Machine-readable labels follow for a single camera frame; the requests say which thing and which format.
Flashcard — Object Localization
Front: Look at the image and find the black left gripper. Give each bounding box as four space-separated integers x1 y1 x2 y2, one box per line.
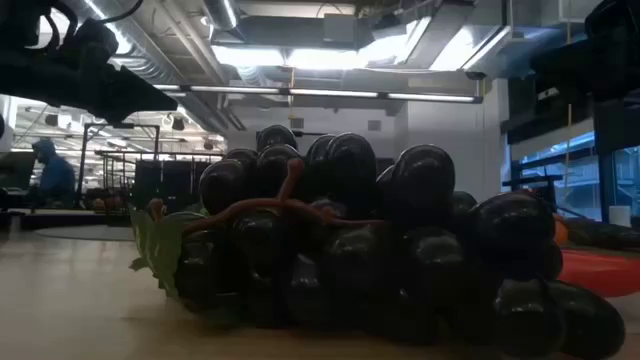
0 19 180 126

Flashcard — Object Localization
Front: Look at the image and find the orange tangerine bunch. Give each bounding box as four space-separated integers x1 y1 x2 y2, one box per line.
552 213 571 247

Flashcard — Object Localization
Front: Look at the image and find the orange carrot with green leaves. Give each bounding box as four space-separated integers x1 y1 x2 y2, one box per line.
558 248 640 299

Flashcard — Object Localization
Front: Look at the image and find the dark grape bunch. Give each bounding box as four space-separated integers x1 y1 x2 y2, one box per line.
128 123 627 359

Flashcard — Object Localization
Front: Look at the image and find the person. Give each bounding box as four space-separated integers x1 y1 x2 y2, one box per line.
30 138 77 210

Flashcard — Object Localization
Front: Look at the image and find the grey round mat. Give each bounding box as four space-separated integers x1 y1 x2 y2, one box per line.
34 224 136 243

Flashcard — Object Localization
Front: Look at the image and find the dark monitor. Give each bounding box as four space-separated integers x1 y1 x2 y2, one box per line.
0 151 37 191

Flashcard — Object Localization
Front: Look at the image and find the white cup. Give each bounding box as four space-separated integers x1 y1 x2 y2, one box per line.
608 205 633 230

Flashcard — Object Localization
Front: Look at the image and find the long ceiling light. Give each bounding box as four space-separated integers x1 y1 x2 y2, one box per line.
152 83 485 105

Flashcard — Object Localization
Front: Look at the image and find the black wire basket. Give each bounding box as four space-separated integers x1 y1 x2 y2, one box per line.
97 149 229 229

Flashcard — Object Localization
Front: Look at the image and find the yellow hanging cord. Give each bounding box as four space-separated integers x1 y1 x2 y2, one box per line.
563 0 574 194

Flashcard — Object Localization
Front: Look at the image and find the round silver air duct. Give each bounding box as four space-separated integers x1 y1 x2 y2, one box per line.
201 0 242 32

